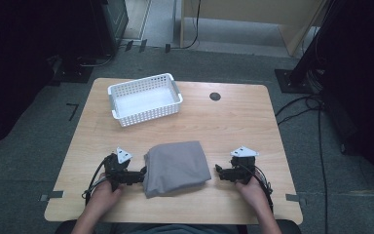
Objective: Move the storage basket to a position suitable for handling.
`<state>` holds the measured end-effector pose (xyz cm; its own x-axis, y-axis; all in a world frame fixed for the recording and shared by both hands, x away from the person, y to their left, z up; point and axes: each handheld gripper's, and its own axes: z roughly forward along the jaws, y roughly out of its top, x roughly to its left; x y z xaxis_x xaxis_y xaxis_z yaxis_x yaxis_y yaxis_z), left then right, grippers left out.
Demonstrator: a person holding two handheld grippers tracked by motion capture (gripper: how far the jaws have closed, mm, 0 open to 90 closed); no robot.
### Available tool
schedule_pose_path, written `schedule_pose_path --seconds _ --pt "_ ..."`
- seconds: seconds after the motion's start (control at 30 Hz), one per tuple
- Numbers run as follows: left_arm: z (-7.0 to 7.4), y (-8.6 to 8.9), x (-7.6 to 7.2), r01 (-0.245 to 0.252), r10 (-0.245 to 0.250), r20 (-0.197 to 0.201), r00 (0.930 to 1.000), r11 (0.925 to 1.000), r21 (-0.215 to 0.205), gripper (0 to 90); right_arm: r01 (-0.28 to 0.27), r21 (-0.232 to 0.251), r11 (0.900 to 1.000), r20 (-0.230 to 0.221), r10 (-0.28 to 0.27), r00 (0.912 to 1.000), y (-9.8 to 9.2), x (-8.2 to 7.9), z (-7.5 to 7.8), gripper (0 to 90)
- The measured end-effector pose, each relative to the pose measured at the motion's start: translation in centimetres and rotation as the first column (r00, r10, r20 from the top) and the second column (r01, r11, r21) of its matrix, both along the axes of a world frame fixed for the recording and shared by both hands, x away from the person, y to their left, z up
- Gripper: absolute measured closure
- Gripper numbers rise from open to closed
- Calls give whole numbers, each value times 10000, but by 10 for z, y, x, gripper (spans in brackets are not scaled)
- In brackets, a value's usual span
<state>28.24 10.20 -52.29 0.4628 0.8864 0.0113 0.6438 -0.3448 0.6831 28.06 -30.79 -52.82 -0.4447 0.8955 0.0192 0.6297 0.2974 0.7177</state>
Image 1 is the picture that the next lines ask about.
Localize black looped floor cable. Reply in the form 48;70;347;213
274;93;325;127

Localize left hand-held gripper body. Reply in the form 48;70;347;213
103;146;144;193

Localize grey cloth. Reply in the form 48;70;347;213
142;139;212;199

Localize dark cabinet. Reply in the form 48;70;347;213
91;0;130;58

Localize left hand-held gripper cable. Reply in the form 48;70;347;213
82;155;112;207

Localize person's left hand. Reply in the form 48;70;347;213
87;173;125;219

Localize long black floor cable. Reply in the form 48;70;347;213
316;103;329;234

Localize black stand with base plate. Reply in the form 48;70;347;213
274;0;339;96

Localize black hanging cable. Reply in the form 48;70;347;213
169;0;203;51

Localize person's right hand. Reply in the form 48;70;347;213
234;175;271;213

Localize grey tape strip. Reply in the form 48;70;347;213
284;193;307;206
39;190;65;203

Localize black stand base plate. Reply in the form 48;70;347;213
47;55;95;86

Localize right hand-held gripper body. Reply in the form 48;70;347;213
222;145;260;185

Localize light wooden desk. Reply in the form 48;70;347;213
178;0;327;57

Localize dark curtain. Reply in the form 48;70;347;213
0;0;106;154

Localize person's grey shirt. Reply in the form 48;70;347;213
110;222;242;234

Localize white plastic basket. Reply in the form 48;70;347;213
107;72;184;128

